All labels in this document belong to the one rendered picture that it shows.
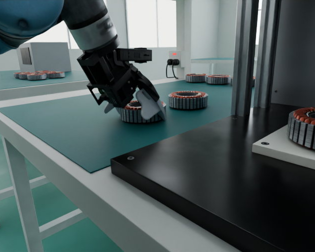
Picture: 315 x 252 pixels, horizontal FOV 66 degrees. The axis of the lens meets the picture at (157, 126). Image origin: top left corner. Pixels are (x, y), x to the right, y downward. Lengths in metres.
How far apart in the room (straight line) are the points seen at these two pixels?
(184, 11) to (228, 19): 6.63
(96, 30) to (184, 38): 0.99
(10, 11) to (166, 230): 0.23
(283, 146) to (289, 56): 0.34
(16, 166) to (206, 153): 0.82
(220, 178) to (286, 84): 0.43
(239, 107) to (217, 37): 7.62
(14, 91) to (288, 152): 1.30
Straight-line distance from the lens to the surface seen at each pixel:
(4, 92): 1.43
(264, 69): 0.61
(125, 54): 0.50
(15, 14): 0.26
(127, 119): 0.55
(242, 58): 0.52
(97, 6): 0.44
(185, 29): 1.40
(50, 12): 0.26
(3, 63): 4.64
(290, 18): 0.67
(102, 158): 0.39
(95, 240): 1.40
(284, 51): 0.67
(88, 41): 0.45
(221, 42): 8.09
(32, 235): 1.20
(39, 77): 1.78
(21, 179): 1.07
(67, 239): 1.45
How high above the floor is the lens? 0.90
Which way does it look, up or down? 17 degrees down
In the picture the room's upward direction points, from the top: 2 degrees counter-clockwise
